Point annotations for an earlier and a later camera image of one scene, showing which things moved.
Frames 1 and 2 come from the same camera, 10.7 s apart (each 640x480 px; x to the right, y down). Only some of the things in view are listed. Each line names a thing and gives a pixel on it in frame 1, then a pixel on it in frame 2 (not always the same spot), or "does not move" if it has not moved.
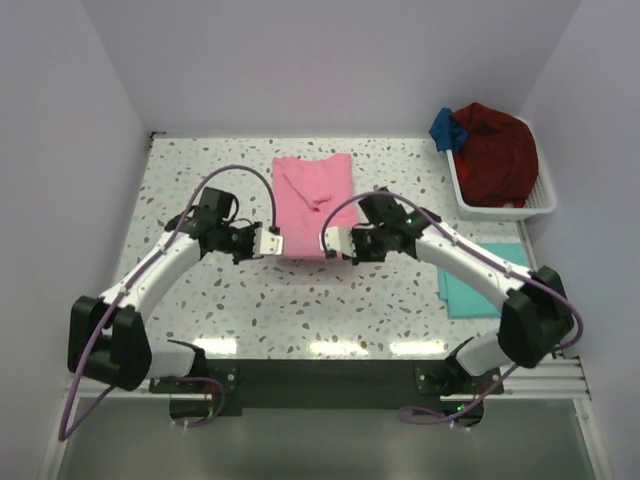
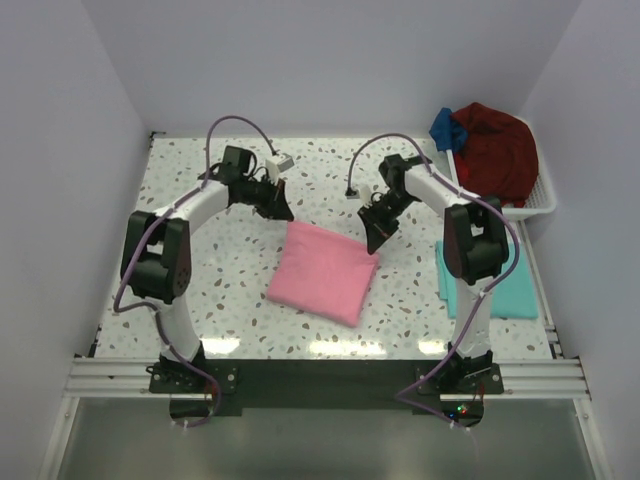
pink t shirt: [312, 195] -> [322, 273]
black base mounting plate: [210, 393] does not move
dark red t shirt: [498, 161] does not move
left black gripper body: [237, 242] -> [263, 195]
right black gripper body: [370, 244] -> [383, 215]
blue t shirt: [446, 134] does not move
